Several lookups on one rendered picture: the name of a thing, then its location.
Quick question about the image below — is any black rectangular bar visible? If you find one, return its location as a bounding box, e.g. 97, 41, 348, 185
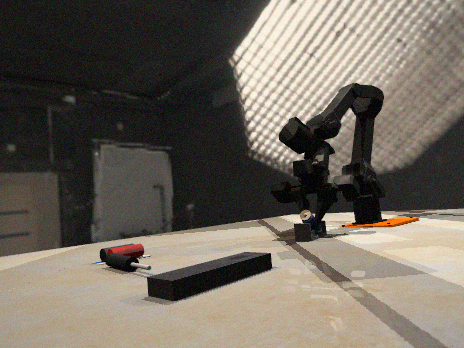
147, 252, 272, 301

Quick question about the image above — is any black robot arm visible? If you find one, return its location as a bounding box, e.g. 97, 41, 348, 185
279, 83, 387, 224

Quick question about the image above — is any black-handled screwdriver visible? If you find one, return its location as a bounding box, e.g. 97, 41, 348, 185
105, 253, 151, 272

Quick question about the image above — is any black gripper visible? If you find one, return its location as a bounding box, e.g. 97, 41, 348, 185
270, 169, 360, 226

